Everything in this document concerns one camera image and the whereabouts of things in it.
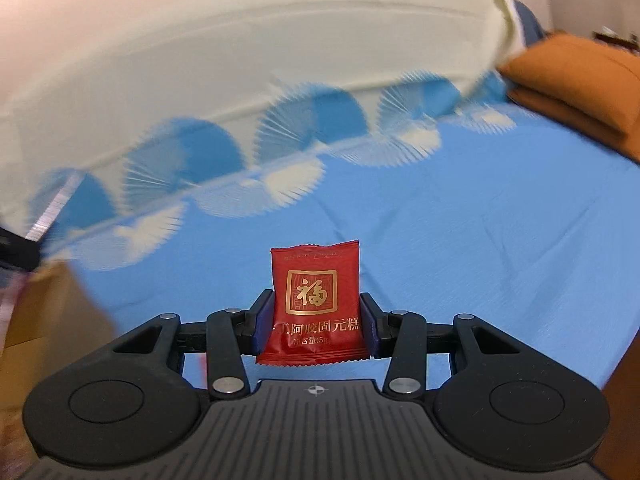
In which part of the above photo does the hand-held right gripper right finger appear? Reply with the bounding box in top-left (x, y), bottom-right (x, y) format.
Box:
top-left (359, 291), bottom-right (532, 402)

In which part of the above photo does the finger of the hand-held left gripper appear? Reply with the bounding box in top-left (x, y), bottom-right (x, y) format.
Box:
top-left (0, 227), bottom-right (42, 273)

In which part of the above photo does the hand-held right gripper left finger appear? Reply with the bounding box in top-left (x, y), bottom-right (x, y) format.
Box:
top-left (107, 289), bottom-right (276, 402)

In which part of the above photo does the small red snack sachet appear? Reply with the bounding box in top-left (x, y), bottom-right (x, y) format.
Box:
top-left (255, 241), bottom-right (370, 367)

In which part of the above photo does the cardboard box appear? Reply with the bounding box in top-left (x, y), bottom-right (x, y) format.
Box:
top-left (0, 260), bottom-right (118, 461)

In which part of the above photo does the orange cushion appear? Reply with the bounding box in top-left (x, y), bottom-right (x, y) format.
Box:
top-left (495, 32), bottom-right (640, 133)
top-left (506, 86), bottom-right (640, 166)

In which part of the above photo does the blue cloth bed cover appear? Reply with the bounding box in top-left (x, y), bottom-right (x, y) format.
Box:
top-left (512, 0), bottom-right (544, 47)

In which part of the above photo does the dark furniture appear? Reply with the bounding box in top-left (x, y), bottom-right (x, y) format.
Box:
top-left (592, 25), bottom-right (640, 53)

